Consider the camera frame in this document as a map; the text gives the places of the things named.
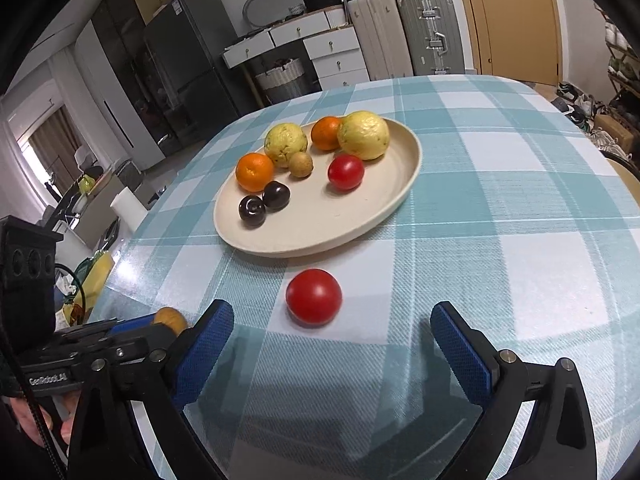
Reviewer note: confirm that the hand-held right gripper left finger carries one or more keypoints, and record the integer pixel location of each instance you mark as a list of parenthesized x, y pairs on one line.
[(205, 355)]

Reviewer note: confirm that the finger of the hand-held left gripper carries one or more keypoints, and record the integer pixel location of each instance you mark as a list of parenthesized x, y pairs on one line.
[(132, 322), (150, 337)]

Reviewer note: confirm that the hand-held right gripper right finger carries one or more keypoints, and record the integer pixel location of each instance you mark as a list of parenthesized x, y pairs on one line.
[(462, 355)]

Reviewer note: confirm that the small brown longan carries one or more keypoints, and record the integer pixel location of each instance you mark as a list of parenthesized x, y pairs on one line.
[(172, 319), (300, 165)]

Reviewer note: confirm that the red cherry tomato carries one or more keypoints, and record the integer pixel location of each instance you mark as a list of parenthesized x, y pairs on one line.
[(345, 172), (314, 296)]

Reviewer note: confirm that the cream round plate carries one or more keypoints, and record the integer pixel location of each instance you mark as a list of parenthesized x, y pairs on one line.
[(320, 215)]

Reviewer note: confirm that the large orange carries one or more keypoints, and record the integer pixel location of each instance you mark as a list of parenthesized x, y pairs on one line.
[(255, 172)]

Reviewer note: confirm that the small orange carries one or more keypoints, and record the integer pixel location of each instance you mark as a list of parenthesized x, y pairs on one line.
[(326, 132)]

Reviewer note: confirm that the person's left hand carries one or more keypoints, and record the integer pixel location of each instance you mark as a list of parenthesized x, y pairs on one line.
[(35, 417)]

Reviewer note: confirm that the yellow bag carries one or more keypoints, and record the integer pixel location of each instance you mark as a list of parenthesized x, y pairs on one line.
[(95, 275)]

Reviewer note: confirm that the white paper roll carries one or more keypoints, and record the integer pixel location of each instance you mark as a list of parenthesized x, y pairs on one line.
[(127, 207)]

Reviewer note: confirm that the brown curtain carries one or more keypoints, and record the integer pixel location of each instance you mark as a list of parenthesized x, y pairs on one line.
[(55, 140)]

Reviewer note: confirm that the teal checked tablecloth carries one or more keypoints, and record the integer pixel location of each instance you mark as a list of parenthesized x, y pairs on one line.
[(450, 210)]

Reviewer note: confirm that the black tall cabinet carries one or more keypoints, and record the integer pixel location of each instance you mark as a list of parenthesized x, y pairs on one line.
[(117, 80)]

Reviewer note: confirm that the speckled yellow guava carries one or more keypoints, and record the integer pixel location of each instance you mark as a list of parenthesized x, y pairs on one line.
[(285, 144)]

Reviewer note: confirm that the smooth yellow guava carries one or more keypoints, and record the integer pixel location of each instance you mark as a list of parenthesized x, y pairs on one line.
[(363, 135)]

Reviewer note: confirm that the dark grey refrigerator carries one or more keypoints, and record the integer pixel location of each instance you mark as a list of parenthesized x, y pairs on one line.
[(192, 65)]

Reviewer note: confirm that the black white sneakers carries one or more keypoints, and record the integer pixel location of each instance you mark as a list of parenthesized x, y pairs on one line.
[(575, 100)]

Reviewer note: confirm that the grey woven basket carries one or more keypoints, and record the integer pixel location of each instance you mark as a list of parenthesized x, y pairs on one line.
[(281, 80)]

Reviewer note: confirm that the white drawer cabinet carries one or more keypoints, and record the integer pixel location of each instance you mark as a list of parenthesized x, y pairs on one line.
[(320, 50)]

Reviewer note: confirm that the grey metal suitcase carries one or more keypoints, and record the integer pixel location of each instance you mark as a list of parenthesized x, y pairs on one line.
[(430, 30)]

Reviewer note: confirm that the beige suitcase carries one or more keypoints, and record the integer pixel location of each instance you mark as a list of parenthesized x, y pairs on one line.
[(377, 35)]

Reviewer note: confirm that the wooden shoe rack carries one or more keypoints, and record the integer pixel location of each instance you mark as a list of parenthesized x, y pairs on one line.
[(622, 60)]

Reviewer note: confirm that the wooden door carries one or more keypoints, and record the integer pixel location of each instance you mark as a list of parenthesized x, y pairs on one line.
[(510, 20)]

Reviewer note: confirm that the grey oval tub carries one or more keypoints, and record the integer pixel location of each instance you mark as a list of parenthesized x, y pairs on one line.
[(272, 7)]

